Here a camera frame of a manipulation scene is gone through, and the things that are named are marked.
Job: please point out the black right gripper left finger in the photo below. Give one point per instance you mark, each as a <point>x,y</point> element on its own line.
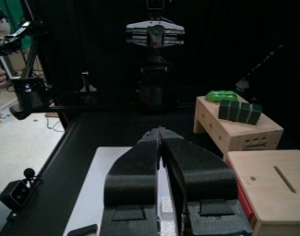
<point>132,184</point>

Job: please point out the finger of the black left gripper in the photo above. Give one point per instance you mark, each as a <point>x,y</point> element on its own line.
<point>161,37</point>
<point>152,37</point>

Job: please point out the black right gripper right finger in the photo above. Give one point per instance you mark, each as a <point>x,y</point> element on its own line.
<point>205,184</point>

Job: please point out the white cutting board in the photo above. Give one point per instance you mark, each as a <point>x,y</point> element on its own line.
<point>90,190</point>

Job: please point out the speckled toy sushi roll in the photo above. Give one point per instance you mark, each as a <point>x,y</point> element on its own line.
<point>168,215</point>

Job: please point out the wooden stool with round holes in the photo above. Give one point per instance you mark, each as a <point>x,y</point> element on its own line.
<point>233,136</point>

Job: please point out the wooden box with red front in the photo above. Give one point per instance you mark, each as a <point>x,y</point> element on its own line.
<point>275,190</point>

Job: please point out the black flat toy piece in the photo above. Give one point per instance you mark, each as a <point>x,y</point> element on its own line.
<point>82,231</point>

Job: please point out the small black clamp stand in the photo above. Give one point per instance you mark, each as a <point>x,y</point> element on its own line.
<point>87,86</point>

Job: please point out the green toy lettuce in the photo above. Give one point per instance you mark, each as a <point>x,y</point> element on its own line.
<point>220,96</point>

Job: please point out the green cloth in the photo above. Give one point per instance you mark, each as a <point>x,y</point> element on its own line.
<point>13,12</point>

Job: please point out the black tripod stand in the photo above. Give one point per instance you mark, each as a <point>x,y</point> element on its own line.
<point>30,92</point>

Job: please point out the thin diagonal frame brace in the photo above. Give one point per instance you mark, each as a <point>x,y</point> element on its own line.
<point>259,66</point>

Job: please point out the black table-level camera with microphone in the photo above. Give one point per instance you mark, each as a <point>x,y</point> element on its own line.
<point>17,193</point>

